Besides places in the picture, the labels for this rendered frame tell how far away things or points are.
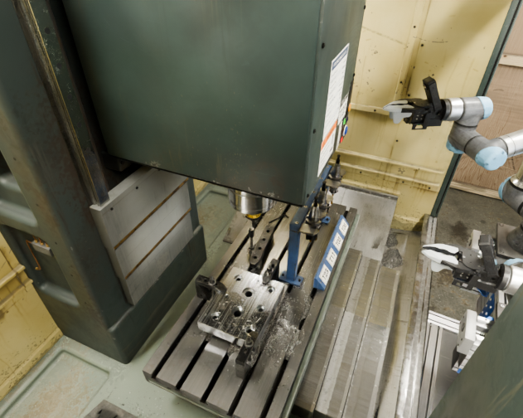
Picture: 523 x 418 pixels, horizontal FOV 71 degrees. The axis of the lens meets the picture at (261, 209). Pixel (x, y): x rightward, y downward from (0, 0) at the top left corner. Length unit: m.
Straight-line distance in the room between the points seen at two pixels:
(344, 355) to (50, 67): 1.41
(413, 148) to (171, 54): 1.45
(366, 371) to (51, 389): 1.31
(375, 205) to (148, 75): 1.57
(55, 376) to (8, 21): 1.42
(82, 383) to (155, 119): 1.24
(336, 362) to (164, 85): 1.22
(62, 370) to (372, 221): 1.70
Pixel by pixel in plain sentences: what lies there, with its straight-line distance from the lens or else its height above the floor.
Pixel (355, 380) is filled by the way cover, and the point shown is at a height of 0.71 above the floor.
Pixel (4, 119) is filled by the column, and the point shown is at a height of 1.76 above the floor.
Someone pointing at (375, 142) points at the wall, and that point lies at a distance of 2.10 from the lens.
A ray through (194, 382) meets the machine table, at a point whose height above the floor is 0.90.
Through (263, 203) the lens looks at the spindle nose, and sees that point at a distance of 1.10.
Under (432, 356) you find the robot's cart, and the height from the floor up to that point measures 0.23.
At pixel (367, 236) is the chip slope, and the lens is 2.13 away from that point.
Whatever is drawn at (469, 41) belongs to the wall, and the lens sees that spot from 1.91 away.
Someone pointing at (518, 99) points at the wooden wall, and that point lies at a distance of 3.76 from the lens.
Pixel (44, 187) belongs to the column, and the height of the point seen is 1.56.
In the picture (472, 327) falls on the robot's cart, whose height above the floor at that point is 0.99.
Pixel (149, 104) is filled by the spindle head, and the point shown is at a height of 1.76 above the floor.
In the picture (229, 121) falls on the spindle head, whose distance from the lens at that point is 0.92.
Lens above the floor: 2.15
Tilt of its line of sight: 39 degrees down
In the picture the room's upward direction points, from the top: straight up
